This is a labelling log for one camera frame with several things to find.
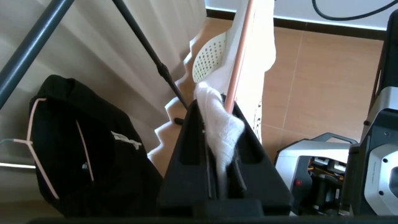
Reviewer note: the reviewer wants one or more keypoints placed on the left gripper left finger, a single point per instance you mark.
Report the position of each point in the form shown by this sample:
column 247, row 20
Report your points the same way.
column 186, row 180

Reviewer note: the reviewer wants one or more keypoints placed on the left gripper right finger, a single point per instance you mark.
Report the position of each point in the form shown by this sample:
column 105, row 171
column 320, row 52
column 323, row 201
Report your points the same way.
column 264, row 186

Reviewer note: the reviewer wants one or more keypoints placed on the white printed garment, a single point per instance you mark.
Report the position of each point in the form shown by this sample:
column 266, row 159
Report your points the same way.
column 220, row 133

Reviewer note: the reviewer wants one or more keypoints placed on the black knitted garment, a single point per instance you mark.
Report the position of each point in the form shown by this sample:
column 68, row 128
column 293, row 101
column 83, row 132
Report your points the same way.
column 93, row 161

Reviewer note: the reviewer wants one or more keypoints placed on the pink clothes hanger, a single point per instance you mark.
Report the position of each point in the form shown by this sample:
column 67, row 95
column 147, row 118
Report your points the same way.
column 237, row 62
column 32, row 149

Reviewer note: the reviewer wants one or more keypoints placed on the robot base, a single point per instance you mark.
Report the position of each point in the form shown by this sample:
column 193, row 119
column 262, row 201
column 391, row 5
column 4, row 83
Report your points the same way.
column 357, row 161

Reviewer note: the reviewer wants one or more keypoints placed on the white laundry basket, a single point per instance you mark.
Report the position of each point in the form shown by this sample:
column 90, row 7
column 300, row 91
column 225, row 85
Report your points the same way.
column 208, row 57

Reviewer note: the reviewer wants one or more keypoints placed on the black clothes rack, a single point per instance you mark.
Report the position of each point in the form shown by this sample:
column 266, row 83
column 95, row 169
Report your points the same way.
column 31, row 46

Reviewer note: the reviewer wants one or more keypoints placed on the beige curtain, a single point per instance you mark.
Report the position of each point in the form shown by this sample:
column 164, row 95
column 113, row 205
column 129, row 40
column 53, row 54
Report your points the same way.
column 102, row 56

